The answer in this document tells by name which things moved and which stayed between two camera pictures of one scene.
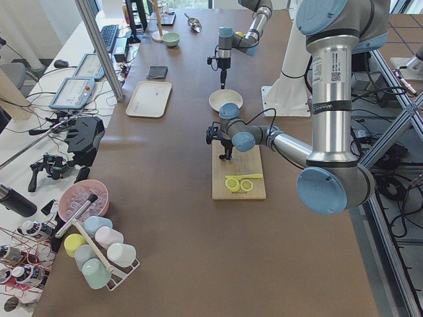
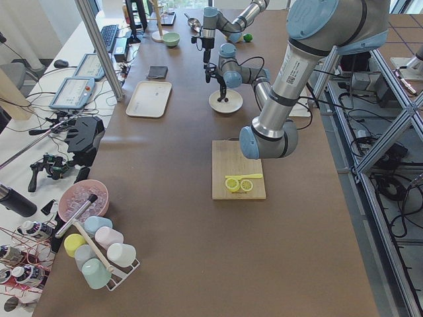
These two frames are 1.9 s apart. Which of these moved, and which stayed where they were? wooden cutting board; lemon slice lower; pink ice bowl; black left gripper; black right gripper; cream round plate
Moved: black right gripper; black left gripper
Stayed: wooden cutting board; lemon slice lower; pink ice bowl; cream round plate
